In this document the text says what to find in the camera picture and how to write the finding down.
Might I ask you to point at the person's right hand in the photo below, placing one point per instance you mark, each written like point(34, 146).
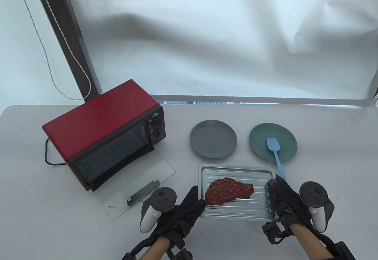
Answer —
point(289, 204)

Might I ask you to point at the person's left hand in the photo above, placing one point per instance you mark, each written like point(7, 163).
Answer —
point(180, 218)

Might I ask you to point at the silver metal baking tray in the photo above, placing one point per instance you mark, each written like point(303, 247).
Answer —
point(236, 209)

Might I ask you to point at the grilled brown steak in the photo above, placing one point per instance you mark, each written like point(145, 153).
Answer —
point(227, 190)

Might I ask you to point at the blue dessert spatula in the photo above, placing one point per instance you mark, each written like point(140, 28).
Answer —
point(273, 145)

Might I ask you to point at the red countertop oven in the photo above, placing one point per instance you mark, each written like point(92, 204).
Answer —
point(103, 115)

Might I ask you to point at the person's right forearm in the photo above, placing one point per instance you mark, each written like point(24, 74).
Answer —
point(310, 242)

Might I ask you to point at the black forearm box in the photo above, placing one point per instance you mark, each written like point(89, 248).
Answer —
point(342, 251)

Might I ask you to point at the person's left forearm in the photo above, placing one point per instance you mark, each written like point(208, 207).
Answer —
point(158, 248)

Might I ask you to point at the white and black right controller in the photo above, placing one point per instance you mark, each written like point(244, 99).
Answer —
point(313, 195)

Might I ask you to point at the white and black controller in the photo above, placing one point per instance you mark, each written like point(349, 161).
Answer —
point(161, 199)
point(313, 195)

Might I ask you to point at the white and black left controller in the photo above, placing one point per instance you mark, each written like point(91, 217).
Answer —
point(161, 199)

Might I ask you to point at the teal round plate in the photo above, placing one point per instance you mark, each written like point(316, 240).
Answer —
point(260, 142)

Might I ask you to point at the grey round plate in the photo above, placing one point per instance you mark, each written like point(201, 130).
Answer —
point(213, 139)

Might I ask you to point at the white backdrop cloth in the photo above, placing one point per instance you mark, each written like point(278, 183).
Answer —
point(206, 35)

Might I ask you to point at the dark metal pole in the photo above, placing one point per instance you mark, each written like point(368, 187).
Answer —
point(68, 35)

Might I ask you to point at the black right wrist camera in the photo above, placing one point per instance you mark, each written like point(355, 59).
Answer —
point(271, 232)

